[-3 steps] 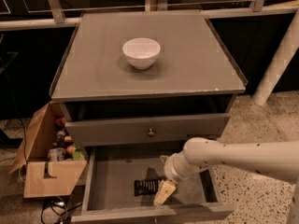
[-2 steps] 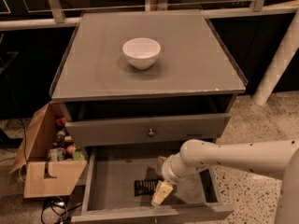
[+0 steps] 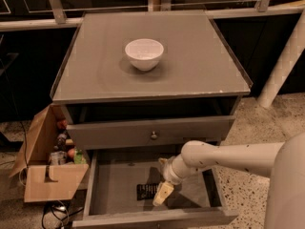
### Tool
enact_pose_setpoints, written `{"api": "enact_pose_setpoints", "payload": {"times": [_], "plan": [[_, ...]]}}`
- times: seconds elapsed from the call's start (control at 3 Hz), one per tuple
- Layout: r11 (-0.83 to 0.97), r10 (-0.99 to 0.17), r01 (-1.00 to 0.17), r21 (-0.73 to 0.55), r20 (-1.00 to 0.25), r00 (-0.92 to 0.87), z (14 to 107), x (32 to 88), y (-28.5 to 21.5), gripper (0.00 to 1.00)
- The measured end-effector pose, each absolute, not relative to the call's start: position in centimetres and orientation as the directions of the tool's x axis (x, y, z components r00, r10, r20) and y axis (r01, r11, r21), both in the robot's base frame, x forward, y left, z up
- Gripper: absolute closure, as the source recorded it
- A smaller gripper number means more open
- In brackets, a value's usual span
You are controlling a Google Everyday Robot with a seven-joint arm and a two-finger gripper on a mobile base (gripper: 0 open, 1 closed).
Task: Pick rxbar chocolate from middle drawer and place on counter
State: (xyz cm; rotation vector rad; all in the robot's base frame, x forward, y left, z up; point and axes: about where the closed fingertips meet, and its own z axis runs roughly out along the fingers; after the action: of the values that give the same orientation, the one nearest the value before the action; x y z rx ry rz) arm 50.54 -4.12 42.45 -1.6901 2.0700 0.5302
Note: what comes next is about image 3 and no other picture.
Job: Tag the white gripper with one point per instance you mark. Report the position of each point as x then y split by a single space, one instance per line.
169 174

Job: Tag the black rxbar chocolate wrapper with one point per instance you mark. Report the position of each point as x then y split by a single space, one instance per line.
146 191

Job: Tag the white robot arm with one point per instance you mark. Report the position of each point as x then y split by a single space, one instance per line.
282 163

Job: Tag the round metal drawer knob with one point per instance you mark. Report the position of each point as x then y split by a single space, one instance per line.
154 135

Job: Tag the grey top drawer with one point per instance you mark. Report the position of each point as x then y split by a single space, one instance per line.
121 134

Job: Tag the grey drawer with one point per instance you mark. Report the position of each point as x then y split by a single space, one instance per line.
111 201
121 134

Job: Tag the grey middle drawer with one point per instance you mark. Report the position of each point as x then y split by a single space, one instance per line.
111 201

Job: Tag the grey drawer cabinet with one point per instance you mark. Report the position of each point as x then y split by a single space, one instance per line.
196 77

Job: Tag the green packet in box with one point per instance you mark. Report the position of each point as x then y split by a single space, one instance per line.
78 157

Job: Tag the red apple in box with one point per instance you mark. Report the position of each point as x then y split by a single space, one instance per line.
71 153

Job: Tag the silver can in box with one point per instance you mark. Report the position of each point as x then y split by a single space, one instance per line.
58 158

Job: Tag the dark bottle in box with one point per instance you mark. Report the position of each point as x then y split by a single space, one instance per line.
61 142

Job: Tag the red round item in box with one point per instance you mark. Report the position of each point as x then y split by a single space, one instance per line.
62 124

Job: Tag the open cardboard box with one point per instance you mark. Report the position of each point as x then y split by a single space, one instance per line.
46 182

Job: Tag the white ceramic bowl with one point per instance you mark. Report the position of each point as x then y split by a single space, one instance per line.
144 54

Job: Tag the metal window rail frame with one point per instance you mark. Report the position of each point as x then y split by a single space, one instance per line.
21 15

